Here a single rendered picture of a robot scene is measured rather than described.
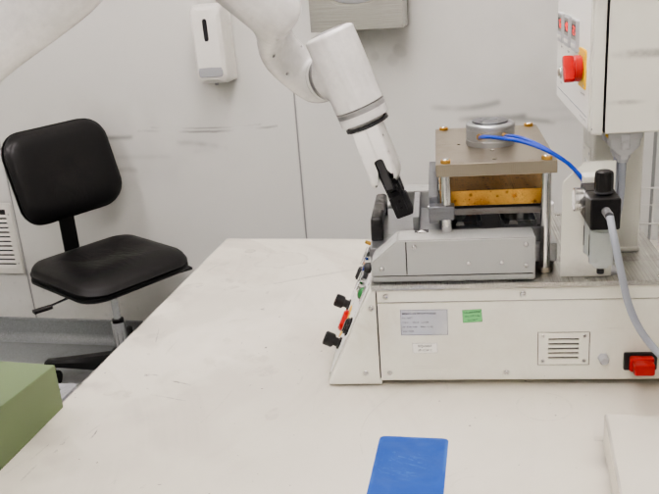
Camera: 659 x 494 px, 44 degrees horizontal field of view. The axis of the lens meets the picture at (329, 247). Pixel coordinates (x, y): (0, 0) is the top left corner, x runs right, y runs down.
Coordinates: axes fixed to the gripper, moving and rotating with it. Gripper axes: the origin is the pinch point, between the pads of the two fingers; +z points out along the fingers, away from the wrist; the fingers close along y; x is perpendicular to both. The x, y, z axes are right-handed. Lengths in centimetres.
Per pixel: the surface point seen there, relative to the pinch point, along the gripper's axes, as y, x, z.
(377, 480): 42.3, -11.4, 23.5
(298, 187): -146, -54, 18
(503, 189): 10.2, 17.1, 1.0
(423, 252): 16.3, 2.6, 4.1
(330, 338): 9.2, -19.0, 15.4
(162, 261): -118, -101, 19
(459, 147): 2.3, 12.8, -6.1
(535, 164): 13.5, 22.9, -1.9
